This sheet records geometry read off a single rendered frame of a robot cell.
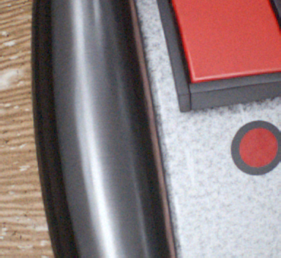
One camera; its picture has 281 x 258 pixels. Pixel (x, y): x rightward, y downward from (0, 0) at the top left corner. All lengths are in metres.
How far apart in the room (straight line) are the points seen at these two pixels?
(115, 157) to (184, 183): 0.03
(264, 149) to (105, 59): 0.10
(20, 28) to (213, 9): 0.11
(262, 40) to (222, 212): 0.10
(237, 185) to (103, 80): 0.09
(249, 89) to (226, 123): 0.02
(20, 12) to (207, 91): 0.12
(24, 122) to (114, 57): 0.07
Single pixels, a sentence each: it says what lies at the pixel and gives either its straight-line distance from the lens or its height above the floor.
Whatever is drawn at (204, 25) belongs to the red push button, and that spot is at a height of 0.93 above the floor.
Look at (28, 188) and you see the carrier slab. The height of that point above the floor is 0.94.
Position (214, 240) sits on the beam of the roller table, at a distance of 0.43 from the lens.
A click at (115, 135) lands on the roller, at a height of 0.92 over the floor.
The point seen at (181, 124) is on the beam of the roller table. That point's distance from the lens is 0.46.
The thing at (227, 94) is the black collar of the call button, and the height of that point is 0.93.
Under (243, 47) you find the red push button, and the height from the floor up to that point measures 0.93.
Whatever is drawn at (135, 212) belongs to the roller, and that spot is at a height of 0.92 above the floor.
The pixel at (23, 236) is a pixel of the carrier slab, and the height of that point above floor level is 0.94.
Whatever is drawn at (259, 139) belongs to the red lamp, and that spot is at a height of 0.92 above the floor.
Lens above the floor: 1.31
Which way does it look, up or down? 60 degrees down
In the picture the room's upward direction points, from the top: 10 degrees counter-clockwise
